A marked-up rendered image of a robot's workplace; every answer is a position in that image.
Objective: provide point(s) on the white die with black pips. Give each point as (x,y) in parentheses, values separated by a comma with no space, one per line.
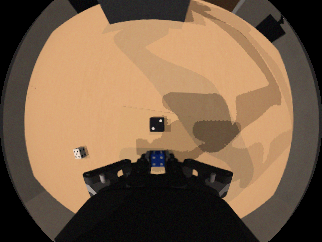
(79,152)

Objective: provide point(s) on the blue die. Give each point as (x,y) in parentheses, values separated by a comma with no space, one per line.
(157,158)

